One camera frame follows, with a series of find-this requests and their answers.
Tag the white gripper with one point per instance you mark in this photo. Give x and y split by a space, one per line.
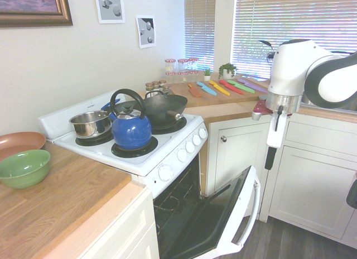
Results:
274 137

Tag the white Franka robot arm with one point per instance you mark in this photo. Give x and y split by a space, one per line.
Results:
287 72

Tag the white oven door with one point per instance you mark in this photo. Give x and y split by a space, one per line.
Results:
212 214

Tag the metal oven rack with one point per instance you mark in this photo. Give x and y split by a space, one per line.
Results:
174 199

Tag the large white oven dial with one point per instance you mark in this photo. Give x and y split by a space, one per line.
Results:
166 173

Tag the white cabinet door with knob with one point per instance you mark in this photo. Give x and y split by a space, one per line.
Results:
237 161

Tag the round metal cabinet knob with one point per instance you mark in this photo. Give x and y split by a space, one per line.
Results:
223 139

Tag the red and silver utensil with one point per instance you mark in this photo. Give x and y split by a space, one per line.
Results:
259 109

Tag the white sink cabinet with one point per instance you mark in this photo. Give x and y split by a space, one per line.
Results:
312 186

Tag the white stove knob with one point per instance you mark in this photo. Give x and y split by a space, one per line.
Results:
190 147
203 133
197 139
182 155

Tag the purple knife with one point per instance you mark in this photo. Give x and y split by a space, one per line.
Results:
252 86

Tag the green knife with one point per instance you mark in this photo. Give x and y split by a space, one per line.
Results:
241 86

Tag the wooden cutting board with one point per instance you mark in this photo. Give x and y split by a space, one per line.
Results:
217 98

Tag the red knife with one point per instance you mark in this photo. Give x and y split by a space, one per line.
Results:
231 87

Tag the yellow knife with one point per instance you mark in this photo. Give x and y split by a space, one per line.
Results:
220 88

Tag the black device at edge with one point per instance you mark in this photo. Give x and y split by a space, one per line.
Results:
352 192

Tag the blue knife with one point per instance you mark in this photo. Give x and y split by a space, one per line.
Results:
207 88

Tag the bushy plant white pot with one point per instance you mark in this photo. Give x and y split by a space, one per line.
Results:
227 70

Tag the orange knife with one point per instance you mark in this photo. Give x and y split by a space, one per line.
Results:
195 92

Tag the white electric stove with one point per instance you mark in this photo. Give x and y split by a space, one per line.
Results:
167 155

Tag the tiny potted plant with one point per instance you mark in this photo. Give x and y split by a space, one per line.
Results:
207 74

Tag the glass jar red checked lid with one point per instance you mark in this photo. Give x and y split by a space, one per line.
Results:
193 75
183 77
170 77
169 65
182 65
193 63

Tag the black stove burner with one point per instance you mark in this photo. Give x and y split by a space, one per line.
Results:
154 148

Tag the black wok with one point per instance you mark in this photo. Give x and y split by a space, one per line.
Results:
164 104

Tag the small spice jar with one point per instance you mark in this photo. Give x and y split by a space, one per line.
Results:
162 83
166 90
149 87
156 85

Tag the wide window blind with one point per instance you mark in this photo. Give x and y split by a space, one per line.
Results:
293 19

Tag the narrow window blind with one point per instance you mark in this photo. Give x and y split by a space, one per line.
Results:
199 30

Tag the white cabinet beside stove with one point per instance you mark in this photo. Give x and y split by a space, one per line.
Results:
122 231

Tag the small grey shapes print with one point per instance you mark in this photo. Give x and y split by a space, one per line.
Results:
145 31

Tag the stainless steel saucepan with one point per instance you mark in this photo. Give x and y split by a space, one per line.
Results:
87 125

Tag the large grey shapes print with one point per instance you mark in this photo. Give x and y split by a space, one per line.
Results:
110 6

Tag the green ceramic bowl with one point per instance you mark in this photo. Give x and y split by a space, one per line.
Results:
23 169

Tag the copper coloured frying pan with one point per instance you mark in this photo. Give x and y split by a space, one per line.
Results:
19 141

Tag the gold framed painting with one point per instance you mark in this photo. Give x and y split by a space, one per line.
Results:
30 5

